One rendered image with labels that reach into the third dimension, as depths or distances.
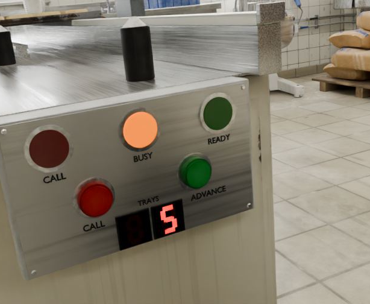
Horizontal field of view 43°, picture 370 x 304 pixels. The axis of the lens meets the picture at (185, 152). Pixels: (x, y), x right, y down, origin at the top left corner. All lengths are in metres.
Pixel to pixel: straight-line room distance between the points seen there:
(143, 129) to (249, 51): 0.14
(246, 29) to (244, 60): 0.03
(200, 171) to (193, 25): 0.20
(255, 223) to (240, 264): 0.05
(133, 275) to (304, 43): 5.18
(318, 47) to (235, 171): 5.27
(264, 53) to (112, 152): 0.18
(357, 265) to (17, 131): 1.51
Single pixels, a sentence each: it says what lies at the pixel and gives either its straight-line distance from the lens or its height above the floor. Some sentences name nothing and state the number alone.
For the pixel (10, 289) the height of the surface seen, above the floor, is 0.68.
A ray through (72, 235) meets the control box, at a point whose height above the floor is 0.73.
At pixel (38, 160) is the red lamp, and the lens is 0.40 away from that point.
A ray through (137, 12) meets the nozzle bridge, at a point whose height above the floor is 0.90.
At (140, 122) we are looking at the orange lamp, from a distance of 0.42.
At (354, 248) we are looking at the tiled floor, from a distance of 1.88.
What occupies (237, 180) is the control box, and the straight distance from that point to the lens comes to 0.48.
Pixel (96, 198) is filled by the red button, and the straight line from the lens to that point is 0.41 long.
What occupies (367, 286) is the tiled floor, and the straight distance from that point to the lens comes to 1.68.
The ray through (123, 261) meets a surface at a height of 0.67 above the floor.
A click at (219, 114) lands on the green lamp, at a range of 0.45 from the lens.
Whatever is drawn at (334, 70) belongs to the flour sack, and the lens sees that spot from 4.63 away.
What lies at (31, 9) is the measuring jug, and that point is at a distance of 3.86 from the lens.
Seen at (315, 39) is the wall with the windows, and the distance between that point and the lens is 5.69.
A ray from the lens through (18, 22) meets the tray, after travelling 1.09.
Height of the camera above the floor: 0.92
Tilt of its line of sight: 17 degrees down
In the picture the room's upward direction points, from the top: 5 degrees counter-clockwise
